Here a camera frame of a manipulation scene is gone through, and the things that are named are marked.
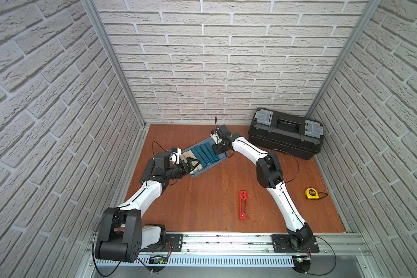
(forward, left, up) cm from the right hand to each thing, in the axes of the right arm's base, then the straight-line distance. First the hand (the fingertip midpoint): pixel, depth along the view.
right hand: (217, 148), depth 106 cm
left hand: (-18, +12, +14) cm, 25 cm away
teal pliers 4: (-6, +3, +2) cm, 7 cm away
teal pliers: (-8, +12, +3) cm, 15 cm away
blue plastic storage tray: (-7, -1, +1) cm, 7 cm away
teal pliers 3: (-5, +7, +3) cm, 9 cm away
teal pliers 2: (-7, +11, +2) cm, 13 cm away
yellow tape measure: (-32, -47, 0) cm, 57 cm away
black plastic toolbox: (-4, -40, +15) cm, 42 cm away
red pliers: (-30, -11, 0) cm, 32 cm away
